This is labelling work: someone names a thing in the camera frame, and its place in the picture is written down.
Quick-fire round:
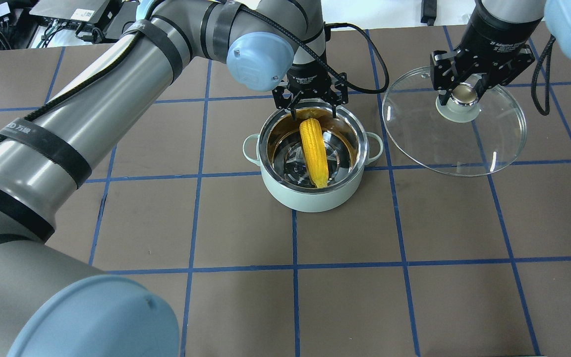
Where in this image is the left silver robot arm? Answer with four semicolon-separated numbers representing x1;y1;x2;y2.
0;0;324;357

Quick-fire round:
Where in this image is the pale green electric pot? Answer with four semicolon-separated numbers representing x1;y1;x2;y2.
242;99;384;212

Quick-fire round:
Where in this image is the yellow corn cob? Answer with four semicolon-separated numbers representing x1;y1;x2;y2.
299;118;329;189

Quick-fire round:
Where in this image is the glass pot lid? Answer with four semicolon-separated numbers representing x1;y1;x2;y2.
382;67;526;177

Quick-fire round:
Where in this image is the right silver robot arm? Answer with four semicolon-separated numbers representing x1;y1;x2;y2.
430;0;571;106

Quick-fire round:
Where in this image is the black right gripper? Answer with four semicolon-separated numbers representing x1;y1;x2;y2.
430;45;535;106

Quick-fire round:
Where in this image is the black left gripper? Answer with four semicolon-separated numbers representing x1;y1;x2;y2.
272;72;349;121

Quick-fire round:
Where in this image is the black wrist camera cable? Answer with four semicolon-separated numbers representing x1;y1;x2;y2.
236;0;390;96

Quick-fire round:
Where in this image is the black power adapter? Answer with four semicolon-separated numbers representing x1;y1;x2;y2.
420;0;438;26

